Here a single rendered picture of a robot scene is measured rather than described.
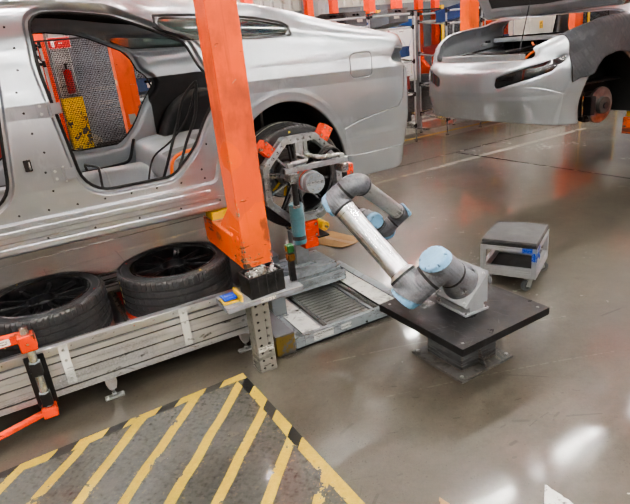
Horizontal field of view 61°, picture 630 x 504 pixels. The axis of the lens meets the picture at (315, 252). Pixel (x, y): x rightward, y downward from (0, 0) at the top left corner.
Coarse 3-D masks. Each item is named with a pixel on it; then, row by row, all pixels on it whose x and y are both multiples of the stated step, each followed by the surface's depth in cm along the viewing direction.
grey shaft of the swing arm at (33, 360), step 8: (24, 328) 246; (32, 352) 251; (24, 360) 254; (32, 360) 252; (40, 360) 258; (32, 368) 252; (40, 368) 254; (32, 376) 254; (40, 376) 256; (48, 376) 262; (32, 384) 259; (40, 384) 257; (48, 384) 263; (40, 392) 259; (48, 392) 260; (40, 400) 263; (48, 400) 260; (56, 400) 267
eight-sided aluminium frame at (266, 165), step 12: (312, 132) 330; (276, 144) 323; (324, 144) 334; (276, 156) 320; (264, 168) 319; (264, 180) 321; (336, 180) 346; (264, 192) 325; (288, 216) 336; (312, 216) 344
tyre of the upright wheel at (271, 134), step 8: (264, 128) 339; (272, 128) 332; (280, 128) 327; (288, 128) 328; (296, 128) 331; (304, 128) 333; (312, 128) 336; (256, 136) 335; (264, 136) 327; (272, 136) 325; (280, 136) 327; (272, 144) 326; (272, 216) 340; (280, 216) 342; (280, 224) 344; (288, 224) 347
